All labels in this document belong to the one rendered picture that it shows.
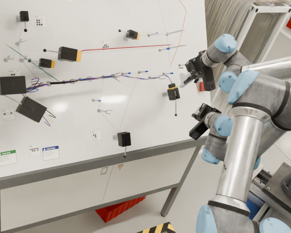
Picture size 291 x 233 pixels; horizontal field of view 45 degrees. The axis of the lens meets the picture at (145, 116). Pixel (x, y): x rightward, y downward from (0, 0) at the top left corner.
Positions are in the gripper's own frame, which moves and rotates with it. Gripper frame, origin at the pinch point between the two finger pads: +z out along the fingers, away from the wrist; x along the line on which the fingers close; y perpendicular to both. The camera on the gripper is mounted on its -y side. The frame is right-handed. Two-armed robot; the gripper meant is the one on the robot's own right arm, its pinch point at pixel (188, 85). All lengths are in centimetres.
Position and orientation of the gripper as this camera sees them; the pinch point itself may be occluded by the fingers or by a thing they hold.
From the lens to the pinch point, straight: 166.4
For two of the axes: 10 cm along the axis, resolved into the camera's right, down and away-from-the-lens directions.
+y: -4.2, -8.9, 1.9
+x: -8.3, 3.0, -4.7
